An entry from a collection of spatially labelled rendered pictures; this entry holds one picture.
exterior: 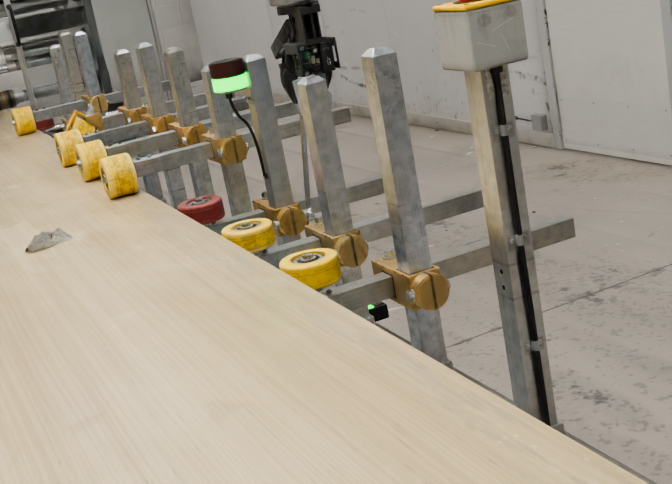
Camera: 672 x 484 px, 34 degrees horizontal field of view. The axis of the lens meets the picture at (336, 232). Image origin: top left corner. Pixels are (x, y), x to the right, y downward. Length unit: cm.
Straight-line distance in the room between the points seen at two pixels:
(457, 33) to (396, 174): 32
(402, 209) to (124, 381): 46
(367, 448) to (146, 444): 22
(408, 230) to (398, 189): 6
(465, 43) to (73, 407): 55
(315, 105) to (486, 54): 54
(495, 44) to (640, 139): 418
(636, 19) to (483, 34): 404
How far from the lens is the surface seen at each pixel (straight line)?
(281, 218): 189
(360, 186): 202
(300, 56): 182
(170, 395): 113
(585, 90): 557
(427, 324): 150
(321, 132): 165
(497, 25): 116
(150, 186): 288
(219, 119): 212
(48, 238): 189
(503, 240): 122
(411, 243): 146
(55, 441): 110
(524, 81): 596
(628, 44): 525
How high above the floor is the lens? 132
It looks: 15 degrees down
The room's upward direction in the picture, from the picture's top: 11 degrees counter-clockwise
